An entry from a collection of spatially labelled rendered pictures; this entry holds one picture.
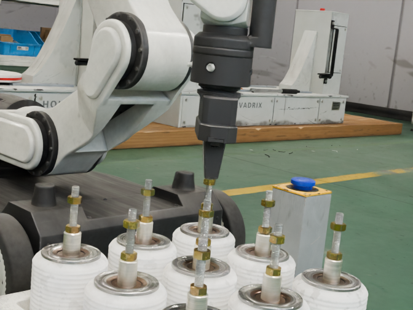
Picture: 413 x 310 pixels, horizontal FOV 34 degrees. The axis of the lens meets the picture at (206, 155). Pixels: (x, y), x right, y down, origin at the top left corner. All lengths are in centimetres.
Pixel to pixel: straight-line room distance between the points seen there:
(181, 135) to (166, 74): 216
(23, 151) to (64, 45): 177
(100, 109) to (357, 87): 549
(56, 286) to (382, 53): 584
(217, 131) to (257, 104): 297
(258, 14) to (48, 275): 45
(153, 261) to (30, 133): 63
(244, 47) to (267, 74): 638
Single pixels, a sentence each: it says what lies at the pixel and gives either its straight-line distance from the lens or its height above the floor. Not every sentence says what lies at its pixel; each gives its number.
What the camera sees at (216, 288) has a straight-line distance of 84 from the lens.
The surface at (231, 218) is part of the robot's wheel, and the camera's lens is 151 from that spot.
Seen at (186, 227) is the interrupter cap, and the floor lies 25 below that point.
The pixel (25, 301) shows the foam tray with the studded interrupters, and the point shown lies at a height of 18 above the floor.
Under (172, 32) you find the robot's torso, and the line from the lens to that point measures 128.
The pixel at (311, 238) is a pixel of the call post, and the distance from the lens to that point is 111.
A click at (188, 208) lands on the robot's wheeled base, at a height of 19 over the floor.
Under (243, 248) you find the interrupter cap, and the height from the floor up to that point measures 25.
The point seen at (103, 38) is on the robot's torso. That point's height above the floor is 52.
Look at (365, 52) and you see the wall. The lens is 664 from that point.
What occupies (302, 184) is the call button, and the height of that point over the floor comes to 33.
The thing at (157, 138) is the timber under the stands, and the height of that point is 4.
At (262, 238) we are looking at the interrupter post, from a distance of 94.
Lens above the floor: 54
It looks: 10 degrees down
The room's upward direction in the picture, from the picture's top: 6 degrees clockwise
